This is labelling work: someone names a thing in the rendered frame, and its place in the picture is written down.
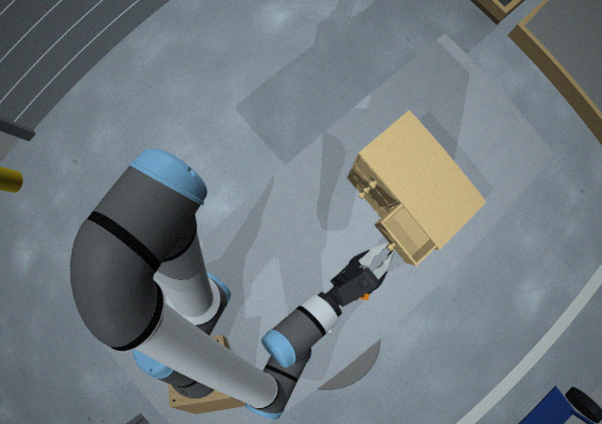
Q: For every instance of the tan wooden chest of drawers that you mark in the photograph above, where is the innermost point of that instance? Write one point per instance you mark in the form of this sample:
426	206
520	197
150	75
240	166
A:
423	177

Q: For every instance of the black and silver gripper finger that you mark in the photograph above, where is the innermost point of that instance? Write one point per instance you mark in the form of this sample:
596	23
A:
365	258
383	269

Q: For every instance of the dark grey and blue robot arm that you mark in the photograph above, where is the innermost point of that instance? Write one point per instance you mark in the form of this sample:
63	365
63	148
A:
117	251

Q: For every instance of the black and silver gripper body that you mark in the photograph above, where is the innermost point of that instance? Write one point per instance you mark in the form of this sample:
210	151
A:
336	281

